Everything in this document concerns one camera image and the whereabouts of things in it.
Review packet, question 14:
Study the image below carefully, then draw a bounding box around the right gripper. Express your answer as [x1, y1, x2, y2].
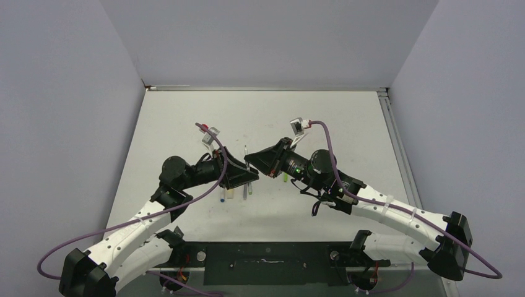
[246, 137, 324, 191]

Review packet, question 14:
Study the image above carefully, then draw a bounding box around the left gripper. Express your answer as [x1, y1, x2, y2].
[180, 146, 258, 190]

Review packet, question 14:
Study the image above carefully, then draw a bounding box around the purple pen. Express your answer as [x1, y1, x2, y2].
[243, 184, 248, 200]

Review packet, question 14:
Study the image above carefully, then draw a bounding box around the blue marker pen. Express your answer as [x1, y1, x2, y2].
[220, 189, 226, 203]

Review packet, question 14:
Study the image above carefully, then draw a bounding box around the green pen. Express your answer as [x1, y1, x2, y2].
[244, 145, 253, 196]

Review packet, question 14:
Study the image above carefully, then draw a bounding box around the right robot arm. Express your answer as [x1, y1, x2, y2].
[245, 137, 472, 281]

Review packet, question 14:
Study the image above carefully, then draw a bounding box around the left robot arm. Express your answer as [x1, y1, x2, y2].
[59, 149, 259, 296]

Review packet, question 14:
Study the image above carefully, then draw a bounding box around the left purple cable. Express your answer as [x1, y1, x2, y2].
[37, 122, 229, 297]

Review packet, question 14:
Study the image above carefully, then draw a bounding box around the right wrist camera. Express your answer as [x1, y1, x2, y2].
[290, 118, 311, 147]

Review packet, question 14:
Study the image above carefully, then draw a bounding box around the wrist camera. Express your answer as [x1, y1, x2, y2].
[201, 127, 220, 155]
[290, 118, 311, 147]

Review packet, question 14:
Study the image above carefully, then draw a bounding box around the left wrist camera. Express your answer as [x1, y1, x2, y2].
[201, 127, 220, 155]

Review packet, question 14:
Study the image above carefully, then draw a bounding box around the aluminium frame rail back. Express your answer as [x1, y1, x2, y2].
[146, 85, 388, 92]

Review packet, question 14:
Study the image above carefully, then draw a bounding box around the aluminium frame rail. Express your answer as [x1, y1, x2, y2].
[377, 87, 455, 270]
[146, 85, 388, 92]

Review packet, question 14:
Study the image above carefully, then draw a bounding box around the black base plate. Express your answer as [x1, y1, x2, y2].
[159, 241, 391, 286]

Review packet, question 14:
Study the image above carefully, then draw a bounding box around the aluminium frame rail right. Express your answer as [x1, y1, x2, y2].
[377, 87, 455, 270]

